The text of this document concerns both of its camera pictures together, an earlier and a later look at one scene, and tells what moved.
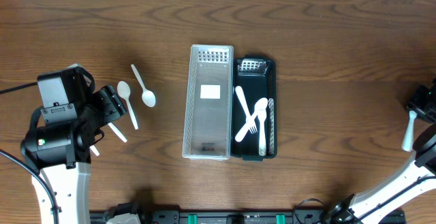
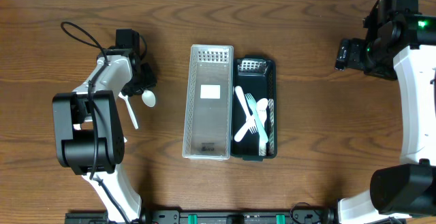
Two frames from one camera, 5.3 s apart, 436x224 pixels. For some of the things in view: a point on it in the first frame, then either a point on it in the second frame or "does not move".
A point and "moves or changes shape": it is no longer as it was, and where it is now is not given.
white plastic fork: (245, 105) does not move
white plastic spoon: (124, 90) does not move
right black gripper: (419, 103) -> (349, 55)
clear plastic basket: (207, 120) does not move
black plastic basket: (256, 74) does not move
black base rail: (240, 217) does not move
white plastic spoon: (148, 96) does not move
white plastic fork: (407, 145) moves or changes shape
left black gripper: (111, 102) -> (144, 81)
